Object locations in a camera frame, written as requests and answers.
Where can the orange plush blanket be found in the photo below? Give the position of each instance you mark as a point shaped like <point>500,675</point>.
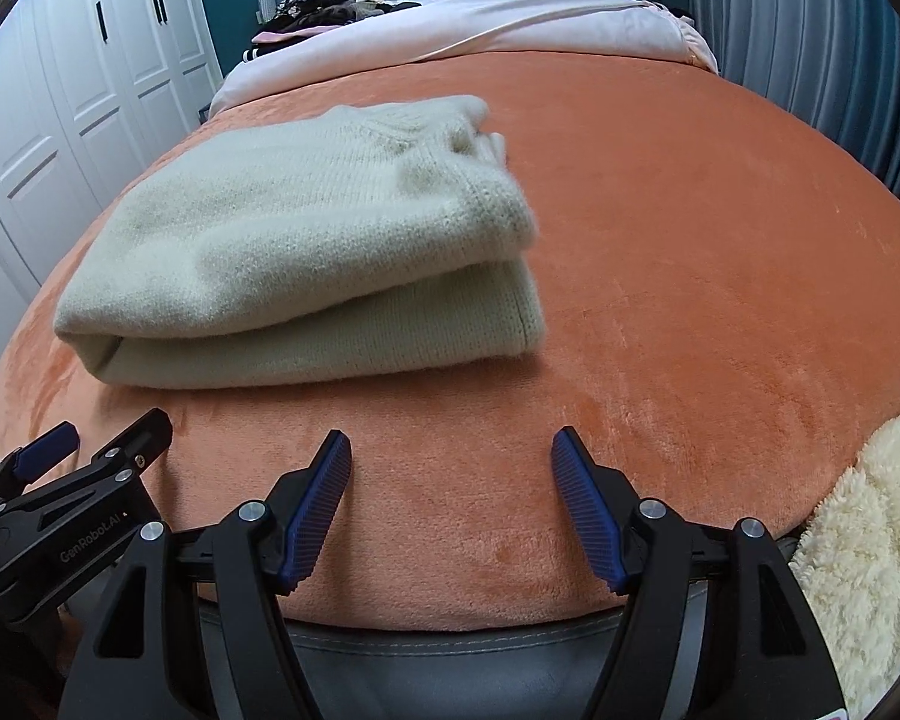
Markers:
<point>682,277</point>

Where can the pale pink duvet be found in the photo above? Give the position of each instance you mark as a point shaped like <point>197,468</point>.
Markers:
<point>495,22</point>

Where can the grey blue pleated curtain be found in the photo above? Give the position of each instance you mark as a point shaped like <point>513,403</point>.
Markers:
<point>795,30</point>

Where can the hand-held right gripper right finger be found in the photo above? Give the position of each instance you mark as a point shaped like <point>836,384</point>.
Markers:
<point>589,517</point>

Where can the grey leather bed frame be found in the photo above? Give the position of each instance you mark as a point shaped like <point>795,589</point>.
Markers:
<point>450,675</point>

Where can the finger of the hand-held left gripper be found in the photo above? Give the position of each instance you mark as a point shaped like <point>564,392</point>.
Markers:
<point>135,439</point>
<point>45,450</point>

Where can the white wardrobe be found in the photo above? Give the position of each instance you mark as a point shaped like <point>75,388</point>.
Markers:
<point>60,90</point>

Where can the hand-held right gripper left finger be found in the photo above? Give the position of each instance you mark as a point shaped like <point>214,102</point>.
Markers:
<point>315,517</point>

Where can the cream fluffy fleece garment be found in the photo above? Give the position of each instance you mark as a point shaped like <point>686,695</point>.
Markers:
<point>870,540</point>

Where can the cream knitted sweater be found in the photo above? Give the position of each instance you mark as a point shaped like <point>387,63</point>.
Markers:
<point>285,240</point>

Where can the pile of dark clothes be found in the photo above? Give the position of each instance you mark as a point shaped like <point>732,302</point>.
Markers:
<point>307,11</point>

